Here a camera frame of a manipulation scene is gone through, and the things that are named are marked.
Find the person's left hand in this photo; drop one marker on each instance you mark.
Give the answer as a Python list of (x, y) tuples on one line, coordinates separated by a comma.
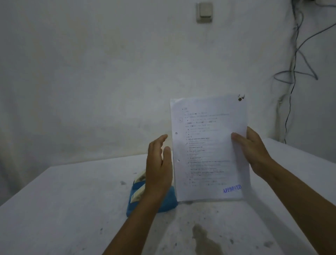
[(157, 170)]

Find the person's right hand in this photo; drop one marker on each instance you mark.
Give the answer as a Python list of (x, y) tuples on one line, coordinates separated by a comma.
[(256, 155)]

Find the person's right thumb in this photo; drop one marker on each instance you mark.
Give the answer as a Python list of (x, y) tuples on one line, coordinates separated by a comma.
[(240, 141)]

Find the person's left thumb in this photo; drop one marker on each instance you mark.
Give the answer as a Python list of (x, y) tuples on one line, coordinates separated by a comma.
[(167, 160)]

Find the printed white paper sheet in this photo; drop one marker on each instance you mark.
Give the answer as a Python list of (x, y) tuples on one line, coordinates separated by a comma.
[(207, 149)]

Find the person's left forearm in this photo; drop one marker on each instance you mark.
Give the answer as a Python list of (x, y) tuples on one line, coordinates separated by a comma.
[(131, 226)]

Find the person's right forearm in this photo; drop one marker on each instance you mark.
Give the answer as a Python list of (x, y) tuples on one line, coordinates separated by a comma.
[(304, 205)]

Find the white wall switch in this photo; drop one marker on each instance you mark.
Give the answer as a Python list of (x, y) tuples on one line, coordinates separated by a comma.
[(204, 12)]

